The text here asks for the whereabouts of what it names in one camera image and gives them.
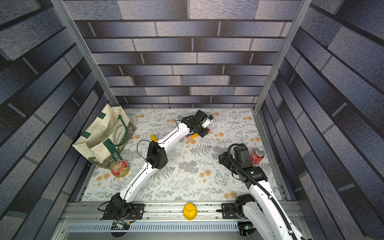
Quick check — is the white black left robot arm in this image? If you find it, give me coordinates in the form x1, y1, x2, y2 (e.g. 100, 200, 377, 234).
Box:
105, 110, 214, 220

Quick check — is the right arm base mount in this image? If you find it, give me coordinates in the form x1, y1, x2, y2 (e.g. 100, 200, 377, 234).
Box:
221, 203, 240, 220

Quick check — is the round red tin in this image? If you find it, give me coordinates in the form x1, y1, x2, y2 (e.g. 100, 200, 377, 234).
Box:
111, 160, 130, 178

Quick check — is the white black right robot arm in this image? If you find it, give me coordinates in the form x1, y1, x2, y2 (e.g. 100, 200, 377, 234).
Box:
219, 144, 306, 240

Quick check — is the slotted metal cable tray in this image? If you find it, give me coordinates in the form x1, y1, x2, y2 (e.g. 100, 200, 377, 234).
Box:
67, 222, 239, 233

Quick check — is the yellow wooden block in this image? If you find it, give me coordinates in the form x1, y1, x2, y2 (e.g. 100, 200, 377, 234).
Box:
150, 134, 158, 143

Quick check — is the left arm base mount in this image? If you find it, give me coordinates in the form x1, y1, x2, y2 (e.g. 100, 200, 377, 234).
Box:
100, 204, 145, 221

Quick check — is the black corrugated cable hose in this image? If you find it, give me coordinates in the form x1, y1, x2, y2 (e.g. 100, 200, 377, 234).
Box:
226, 143, 301, 240

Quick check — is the cream green tote bag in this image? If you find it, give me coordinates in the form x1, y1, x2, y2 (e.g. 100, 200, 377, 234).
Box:
73, 104, 137, 170

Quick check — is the red soda can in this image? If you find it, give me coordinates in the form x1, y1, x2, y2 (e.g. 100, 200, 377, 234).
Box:
251, 149, 265, 166

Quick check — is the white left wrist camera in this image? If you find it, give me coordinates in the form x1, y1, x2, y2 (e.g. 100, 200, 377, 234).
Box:
202, 115, 213, 128

